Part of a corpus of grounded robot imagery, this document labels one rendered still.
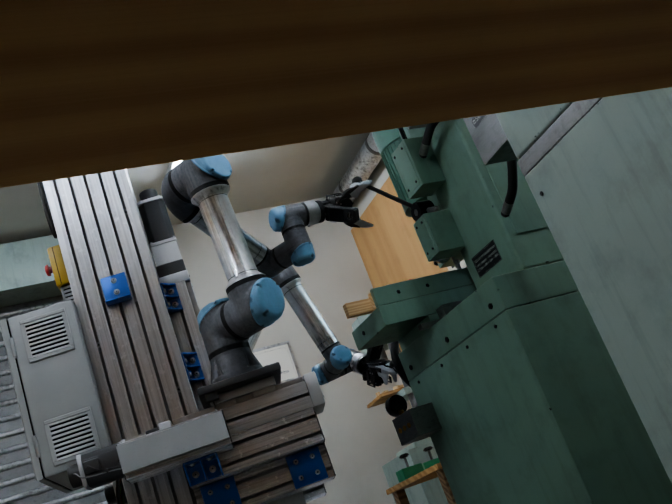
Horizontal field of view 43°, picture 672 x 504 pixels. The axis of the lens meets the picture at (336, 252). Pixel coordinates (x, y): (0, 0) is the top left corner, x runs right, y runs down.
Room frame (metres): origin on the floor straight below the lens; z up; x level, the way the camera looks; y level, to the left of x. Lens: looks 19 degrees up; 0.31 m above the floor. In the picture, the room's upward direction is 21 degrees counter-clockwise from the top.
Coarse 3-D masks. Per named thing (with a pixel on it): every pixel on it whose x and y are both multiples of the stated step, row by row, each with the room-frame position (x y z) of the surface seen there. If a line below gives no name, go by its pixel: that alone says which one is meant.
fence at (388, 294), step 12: (432, 276) 2.41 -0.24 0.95; (444, 276) 2.43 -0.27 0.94; (456, 276) 2.45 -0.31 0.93; (468, 276) 2.47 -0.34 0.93; (384, 288) 2.33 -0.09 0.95; (396, 288) 2.35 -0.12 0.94; (408, 288) 2.37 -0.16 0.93; (420, 288) 2.38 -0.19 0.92; (432, 288) 2.40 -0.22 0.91; (444, 288) 2.42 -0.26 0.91; (384, 300) 2.32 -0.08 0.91; (396, 300) 2.34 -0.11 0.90
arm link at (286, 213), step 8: (272, 208) 2.39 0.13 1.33; (280, 208) 2.38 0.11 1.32; (288, 208) 2.39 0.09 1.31; (296, 208) 2.40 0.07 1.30; (304, 208) 2.41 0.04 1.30; (272, 216) 2.39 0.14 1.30; (280, 216) 2.38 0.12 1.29; (288, 216) 2.39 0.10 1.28; (296, 216) 2.40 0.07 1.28; (304, 216) 2.42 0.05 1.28; (272, 224) 2.41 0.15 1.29; (280, 224) 2.39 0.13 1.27; (288, 224) 2.39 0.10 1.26; (296, 224) 2.39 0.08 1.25; (304, 224) 2.44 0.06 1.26
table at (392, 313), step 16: (464, 288) 2.45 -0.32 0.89; (400, 304) 2.34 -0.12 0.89; (416, 304) 2.37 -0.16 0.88; (432, 304) 2.39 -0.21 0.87; (368, 320) 2.38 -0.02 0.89; (384, 320) 2.31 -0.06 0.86; (400, 320) 2.33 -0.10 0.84; (416, 320) 2.39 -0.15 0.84; (368, 336) 2.41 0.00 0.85; (384, 336) 2.43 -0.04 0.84; (400, 336) 2.51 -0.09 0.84
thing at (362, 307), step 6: (360, 300) 2.33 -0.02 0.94; (366, 300) 2.34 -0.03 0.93; (348, 306) 2.31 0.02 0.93; (354, 306) 2.32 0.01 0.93; (360, 306) 2.32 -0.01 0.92; (366, 306) 2.33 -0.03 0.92; (348, 312) 2.30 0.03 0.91; (354, 312) 2.31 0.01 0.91; (360, 312) 2.32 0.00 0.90; (366, 312) 2.33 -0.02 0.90; (348, 318) 2.32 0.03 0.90
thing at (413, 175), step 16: (400, 144) 2.21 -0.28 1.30; (416, 144) 2.21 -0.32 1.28; (400, 160) 2.24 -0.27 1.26; (416, 160) 2.20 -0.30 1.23; (432, 160) 2.22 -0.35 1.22; (400, 176) 2.27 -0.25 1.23; (416, 176) 2.20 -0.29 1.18; (432, 176) 2.21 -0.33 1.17; (416, 192) 2.24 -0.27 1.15; (432, 192) 2.28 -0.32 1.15
